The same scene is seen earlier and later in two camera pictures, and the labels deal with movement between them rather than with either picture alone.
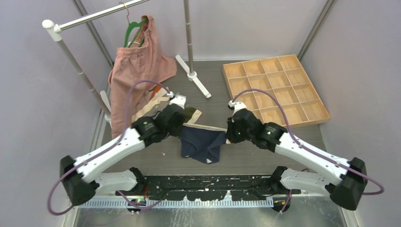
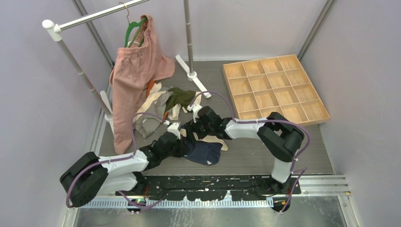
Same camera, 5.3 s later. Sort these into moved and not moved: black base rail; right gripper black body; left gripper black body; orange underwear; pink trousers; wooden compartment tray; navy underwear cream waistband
Moved: right gripper black body; left gripper black body; orange underwear
Not moved: navy underwear cream waistband; pink trousers; black base rail; wooden compartment tray
